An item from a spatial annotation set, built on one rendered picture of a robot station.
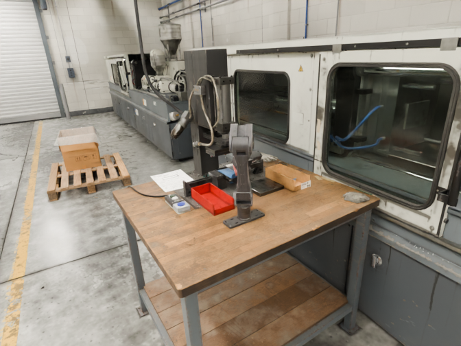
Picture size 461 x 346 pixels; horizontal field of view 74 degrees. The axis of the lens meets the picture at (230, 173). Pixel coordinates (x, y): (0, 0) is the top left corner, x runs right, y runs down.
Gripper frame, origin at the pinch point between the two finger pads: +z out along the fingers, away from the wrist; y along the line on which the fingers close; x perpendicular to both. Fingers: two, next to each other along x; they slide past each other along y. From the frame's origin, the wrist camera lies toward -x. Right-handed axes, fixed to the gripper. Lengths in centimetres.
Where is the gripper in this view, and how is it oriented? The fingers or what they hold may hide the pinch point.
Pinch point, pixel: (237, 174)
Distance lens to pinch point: 167.6
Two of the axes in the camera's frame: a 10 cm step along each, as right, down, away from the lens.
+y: -4.8, -7.2, 4.9
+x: -8.4, 2.2, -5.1
